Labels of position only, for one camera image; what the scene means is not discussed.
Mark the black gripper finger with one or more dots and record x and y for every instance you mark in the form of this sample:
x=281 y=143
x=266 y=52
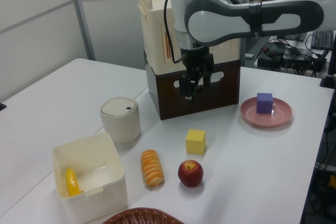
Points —
x=187 y=87
x=207 y=79

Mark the black monitor stand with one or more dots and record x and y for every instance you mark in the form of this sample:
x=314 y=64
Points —
x=331 y=74

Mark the yellow black object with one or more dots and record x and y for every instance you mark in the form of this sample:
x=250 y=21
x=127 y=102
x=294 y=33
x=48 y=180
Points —
x=332 y=184

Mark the dark brown crate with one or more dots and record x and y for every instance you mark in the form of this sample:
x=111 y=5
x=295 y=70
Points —
x=170 y=103

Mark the small black flat object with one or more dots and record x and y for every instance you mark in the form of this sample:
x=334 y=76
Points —
x=2 y=106

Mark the cream lidded canister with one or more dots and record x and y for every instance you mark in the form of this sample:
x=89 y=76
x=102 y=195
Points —
x=120 y=124

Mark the purple cube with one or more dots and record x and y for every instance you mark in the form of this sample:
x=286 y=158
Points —
x=263 y=104

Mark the brown wicker basket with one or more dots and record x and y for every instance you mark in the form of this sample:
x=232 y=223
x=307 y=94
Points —
x=141 y=217

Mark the cream square plastic container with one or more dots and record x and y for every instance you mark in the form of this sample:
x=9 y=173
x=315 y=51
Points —
x=105 y=197

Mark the small grey flat object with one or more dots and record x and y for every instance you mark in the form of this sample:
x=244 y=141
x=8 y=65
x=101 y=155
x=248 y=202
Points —
x=249 y=56

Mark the black keyboard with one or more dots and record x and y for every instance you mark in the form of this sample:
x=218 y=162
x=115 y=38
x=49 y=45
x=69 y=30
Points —
x=321 y=40

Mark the red toy apple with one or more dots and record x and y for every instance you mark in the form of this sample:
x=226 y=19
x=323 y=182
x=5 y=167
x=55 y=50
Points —
x=190 y=174

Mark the grey partition post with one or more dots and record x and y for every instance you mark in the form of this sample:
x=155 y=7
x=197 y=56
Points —
x=84 y=24

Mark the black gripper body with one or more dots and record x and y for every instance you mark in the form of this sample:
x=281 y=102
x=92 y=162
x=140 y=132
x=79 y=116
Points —
x=197 y=58

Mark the yellow toy banana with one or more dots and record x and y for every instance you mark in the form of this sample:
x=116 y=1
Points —
x=72 y=183

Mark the pink plate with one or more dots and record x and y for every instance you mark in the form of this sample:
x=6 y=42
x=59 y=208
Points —
x=252 y=119

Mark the orange striped sliced toy loaf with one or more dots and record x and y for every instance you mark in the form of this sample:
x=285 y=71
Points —
x=152 y=169

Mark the yellow cube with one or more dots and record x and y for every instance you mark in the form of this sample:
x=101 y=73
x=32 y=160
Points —
x=195 y=144

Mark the white grey Franka robot arm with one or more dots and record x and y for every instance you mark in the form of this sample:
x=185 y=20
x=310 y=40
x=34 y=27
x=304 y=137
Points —
x=223 y=19

